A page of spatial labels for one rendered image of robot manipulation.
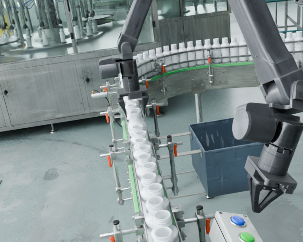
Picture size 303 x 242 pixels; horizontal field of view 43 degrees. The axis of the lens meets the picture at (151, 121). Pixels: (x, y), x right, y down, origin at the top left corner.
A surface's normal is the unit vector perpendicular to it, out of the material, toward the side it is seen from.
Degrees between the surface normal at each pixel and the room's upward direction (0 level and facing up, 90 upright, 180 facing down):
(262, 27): 65
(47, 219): 0
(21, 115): 90
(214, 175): 90
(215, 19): 90
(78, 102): 90
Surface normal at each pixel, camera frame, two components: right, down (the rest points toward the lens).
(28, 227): -0.12, -0.92
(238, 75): -0.18, 0.38
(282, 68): 0.25, -0.11
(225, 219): 0.22, -0.92
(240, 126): -0.95, -0.14
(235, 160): 0.12, 0.35
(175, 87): 0.47, 0.23
